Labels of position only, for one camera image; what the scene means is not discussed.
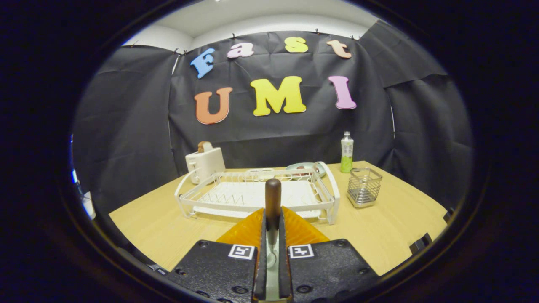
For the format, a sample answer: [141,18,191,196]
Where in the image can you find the white wire dish rack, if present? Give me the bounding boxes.
[175,161,341,225]

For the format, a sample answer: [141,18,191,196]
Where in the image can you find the white ribbed drain tray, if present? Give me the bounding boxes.
[194,181,323,219]

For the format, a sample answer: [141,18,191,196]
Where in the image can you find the green drink bottle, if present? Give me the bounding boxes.
[340,131,354,174]

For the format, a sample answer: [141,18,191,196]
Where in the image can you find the pale green food plate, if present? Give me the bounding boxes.
[286,162,327,177]

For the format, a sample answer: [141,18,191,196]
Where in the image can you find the wooden-handled spoon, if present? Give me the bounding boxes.
[265,178,282,270]

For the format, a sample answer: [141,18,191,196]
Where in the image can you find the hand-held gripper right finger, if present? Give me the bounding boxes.
[278,206,379,303]

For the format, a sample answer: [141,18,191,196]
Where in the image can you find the white toaster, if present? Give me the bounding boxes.
[185,147,226,185]

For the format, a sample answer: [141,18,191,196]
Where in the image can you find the black backdrop cloth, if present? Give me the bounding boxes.
[72,19,474,215]

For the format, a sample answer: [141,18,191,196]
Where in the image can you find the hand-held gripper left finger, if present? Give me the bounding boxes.
[168,207,269,303]

